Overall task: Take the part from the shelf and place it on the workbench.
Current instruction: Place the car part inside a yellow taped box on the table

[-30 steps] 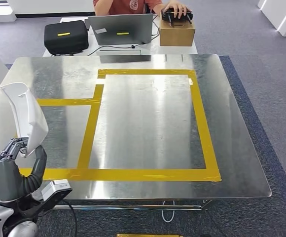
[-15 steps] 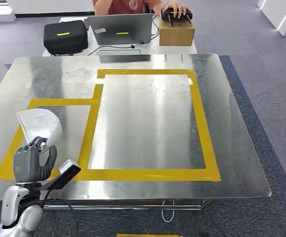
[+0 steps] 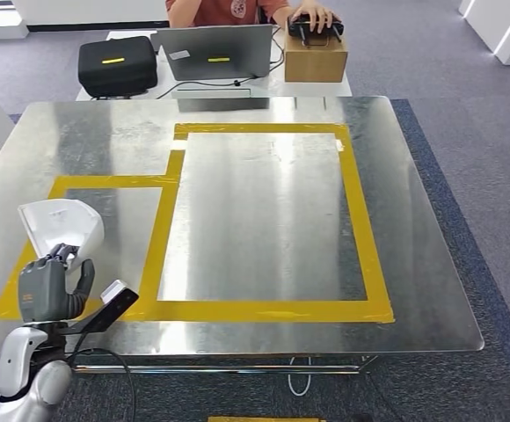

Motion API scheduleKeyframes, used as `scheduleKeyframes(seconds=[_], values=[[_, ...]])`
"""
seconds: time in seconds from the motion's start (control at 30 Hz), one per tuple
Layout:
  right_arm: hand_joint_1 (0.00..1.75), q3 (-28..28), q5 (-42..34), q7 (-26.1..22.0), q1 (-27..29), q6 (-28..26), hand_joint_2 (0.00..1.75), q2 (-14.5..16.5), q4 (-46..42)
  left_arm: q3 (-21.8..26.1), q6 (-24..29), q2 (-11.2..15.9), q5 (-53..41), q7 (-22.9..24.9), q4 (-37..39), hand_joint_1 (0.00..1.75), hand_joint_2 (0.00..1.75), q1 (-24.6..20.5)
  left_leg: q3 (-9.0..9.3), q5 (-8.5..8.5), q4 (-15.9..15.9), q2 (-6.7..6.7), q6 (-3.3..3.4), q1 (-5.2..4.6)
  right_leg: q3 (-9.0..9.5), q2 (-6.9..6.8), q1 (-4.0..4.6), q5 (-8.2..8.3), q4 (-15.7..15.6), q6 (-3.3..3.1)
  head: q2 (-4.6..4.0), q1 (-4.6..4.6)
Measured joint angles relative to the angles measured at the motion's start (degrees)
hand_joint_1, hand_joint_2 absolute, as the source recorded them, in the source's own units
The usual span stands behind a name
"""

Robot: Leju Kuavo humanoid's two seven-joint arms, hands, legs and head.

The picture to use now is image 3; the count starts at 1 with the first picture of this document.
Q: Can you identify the black camera cable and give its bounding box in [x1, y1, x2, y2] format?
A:
[66, 348, 137, 422]

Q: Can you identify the black remote controller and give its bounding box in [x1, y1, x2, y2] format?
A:
[287, 12, 345, 46]

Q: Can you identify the black carry case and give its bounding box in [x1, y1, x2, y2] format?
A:
[77, 35, 158, 99]

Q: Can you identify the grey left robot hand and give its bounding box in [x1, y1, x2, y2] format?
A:
[18, 243, 96, 324]

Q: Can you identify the white table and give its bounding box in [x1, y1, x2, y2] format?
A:
[75, 25, 354, 103]

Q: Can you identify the white plastic car part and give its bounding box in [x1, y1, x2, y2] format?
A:
[18, 198, 106, 275]

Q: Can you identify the cardboard box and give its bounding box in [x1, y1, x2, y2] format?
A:
[283, 29, 349, 84]

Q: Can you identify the white cable loop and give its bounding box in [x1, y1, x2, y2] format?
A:
[287, 356, 312, 398]

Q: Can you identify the steel workbench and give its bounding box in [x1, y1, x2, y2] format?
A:
[0, 96, 485, 374]

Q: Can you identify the grey laptop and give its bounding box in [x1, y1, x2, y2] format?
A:
[156, 24, 274, 82]

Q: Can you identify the small yellow tape rectangle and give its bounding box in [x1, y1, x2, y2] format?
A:
[0, 149, 187, 323]

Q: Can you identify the person at desk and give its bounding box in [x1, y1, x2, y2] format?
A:
[166, 0, 336, 34]

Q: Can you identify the large yellow tape rectangle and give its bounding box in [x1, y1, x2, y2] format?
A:
[158, 122, 396, 324]

